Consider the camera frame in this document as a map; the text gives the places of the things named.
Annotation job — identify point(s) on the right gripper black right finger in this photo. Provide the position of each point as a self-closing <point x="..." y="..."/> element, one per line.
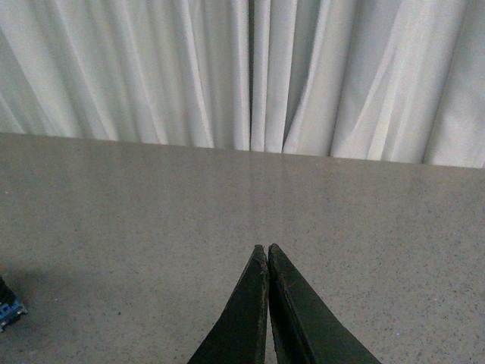
<point x="304" y="328"/>

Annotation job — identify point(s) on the white pleated curtain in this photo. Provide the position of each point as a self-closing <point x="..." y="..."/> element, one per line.
<point x="399" y="81"/>

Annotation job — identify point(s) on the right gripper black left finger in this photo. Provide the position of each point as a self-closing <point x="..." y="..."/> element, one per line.
<point x="239" y="335"/>

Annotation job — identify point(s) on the blue black button base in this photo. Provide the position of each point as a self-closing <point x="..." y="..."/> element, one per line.
<point x="11" y="308"/>

